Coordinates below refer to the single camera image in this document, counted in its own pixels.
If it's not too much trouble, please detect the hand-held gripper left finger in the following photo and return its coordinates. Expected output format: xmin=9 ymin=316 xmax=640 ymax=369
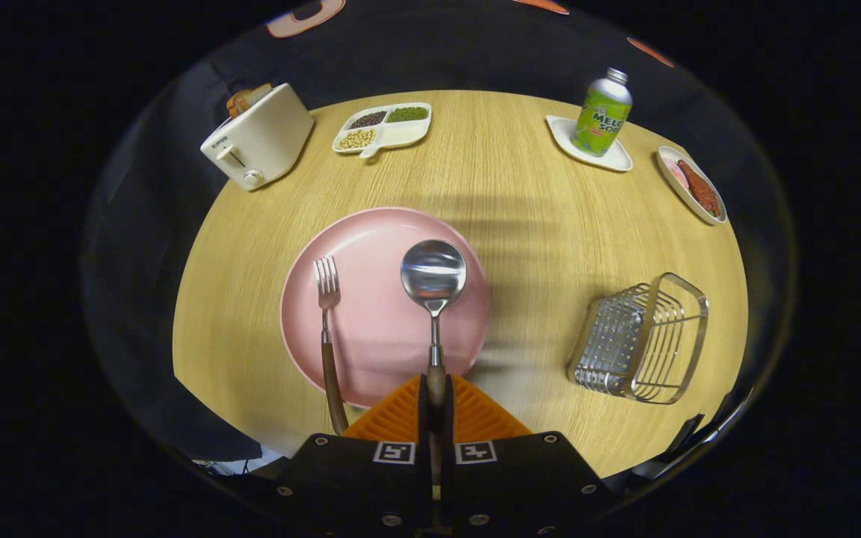
xmin=251 ymin=376 xmax=432 ymax=535

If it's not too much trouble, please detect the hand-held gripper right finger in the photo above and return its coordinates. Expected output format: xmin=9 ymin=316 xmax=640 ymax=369
xmin=442 ymin=376 xmax=620 ymax=536

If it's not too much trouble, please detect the spoon with wooden handle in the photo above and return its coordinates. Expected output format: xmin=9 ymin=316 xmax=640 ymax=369
xmin=400 ymin=239 xmax=468 ymax=501

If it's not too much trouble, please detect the fork with wooden handle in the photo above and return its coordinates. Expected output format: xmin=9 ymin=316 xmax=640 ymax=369
xmin=314 ymin=256 xmax=351 ymax=436

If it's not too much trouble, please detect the pink plate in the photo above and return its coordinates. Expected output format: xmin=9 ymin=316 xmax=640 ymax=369
xmin=280 ymin=207 xmax=493 ymax=409

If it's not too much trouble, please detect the white divided snack dish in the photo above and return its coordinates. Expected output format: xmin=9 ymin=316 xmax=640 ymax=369
xmin=332 ymin=102 xmax=433 ymax=159

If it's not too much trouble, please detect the white coaster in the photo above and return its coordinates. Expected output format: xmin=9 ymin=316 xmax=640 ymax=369
xmin=546 ymin=115 xmax=634 ymax=173

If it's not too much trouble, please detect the white toaster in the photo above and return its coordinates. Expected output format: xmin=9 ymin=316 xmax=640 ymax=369
xmin=200 ymin=83 xmax=315 ymax=192

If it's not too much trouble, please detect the white oval dish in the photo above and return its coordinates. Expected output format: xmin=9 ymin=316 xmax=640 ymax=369
xmin=656 ymin=146 xmax=728 ymax=226

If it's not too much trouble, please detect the pink ham slice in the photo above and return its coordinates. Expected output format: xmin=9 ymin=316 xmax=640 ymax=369
xmin=662 ymin=157 xmax=691 ymax=191

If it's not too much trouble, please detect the green soda bottle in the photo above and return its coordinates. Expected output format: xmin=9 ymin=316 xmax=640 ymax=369
xmin=571 ymin=67 xmax=634 ymax=158

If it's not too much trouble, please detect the red sausage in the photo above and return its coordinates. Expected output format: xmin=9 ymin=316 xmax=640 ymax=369
xmin=676 ymin=159 xmax=721 ymax=217

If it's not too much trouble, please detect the metal wire basket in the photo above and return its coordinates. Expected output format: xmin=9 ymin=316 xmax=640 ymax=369
xmin=567 ymin=272 xmax=710 ymax=405

